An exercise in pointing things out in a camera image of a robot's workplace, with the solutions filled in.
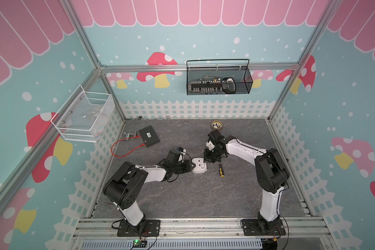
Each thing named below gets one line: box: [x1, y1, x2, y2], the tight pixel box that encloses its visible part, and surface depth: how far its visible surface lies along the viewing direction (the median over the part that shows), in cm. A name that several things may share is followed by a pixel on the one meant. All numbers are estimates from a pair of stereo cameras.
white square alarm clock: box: [191, 157, 208, 174], surface depth 93 cm
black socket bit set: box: [187, 80, 223, 95], surface depth 91 cm
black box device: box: [138, 125, 161, 148], surface depth 111 cm
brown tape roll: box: [210, 120, 223, 129], surface depth 118 cm
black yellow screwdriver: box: [218, 163, 225, 178], surface depth 93 cm
